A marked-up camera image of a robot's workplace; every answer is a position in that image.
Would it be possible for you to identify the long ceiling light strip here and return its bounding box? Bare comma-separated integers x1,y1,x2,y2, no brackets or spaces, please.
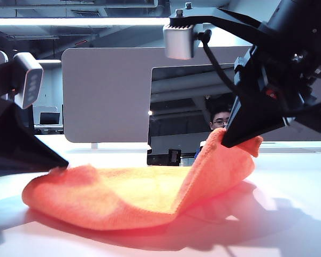
0,17,221,27

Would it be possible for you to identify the black office chair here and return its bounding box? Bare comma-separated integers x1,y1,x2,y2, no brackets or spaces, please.
21,107,35,129

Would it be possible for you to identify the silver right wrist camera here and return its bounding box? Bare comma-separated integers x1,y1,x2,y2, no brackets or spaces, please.
163,23,195,60

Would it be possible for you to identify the black right camera bracket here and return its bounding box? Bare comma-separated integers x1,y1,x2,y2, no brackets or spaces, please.
169,2,268,46

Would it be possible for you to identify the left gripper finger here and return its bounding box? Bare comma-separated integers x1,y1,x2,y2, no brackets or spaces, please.
0,155,70,179
0,97,70,163

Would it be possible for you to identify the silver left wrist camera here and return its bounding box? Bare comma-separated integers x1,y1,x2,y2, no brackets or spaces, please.
12,52,44,110

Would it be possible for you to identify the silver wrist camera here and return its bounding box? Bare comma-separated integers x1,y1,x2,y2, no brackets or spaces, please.
12,52,44,110
163,23,195,60

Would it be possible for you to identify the black right camera cable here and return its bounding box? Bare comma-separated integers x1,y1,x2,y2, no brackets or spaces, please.
196,29,241,94

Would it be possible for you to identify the rectangular frameless standing mirror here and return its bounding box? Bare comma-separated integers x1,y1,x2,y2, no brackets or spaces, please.
146,64,241,166

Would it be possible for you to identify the wide grey desk divider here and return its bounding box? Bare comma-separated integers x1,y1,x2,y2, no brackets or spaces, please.
62,47,321,144

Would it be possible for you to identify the white background desk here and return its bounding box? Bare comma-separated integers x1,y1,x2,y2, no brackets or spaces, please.
34,124,64,134

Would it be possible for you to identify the orange microfiber cloth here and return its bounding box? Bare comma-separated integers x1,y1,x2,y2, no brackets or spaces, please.
21,127,263,231

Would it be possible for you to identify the open laptop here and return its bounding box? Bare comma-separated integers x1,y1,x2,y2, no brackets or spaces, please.
39,112,62,126

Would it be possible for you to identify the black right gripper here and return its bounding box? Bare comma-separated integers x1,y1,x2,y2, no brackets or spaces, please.
220,25,321,149

